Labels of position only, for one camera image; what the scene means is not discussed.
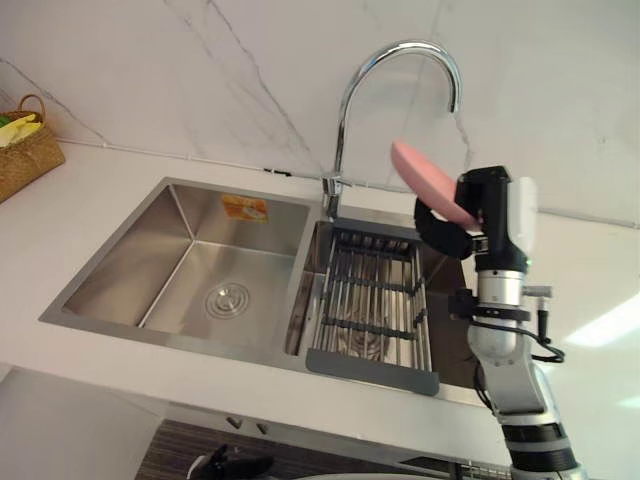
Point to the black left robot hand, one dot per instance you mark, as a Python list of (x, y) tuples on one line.
[(235, 467)]

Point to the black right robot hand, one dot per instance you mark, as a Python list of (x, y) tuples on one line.
[(495, 210)]

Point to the pink cup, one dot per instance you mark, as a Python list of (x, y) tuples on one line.
[(420, 170)]

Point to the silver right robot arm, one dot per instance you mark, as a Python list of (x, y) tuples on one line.
[(520, 380)]

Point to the grey sink drain rack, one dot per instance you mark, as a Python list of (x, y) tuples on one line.
[(370, 365)]

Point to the stainless steel double sink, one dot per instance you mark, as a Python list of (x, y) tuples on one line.
[(165, 260)]

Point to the round metal drain strainer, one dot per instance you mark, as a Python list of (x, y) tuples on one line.
[(225, 300)]

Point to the chrome gooseneck faucet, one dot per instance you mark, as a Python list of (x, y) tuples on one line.
[(345, 115)]

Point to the orange sticker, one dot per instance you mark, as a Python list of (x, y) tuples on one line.
[(244, 207)]

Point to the woven wicker basket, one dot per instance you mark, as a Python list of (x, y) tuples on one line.
[(25, 160)]

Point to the yellow cloth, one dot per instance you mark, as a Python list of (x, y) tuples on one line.
[(20, 129)]

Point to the grey countertop bracket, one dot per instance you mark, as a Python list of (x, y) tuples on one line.
[(262, 428)]

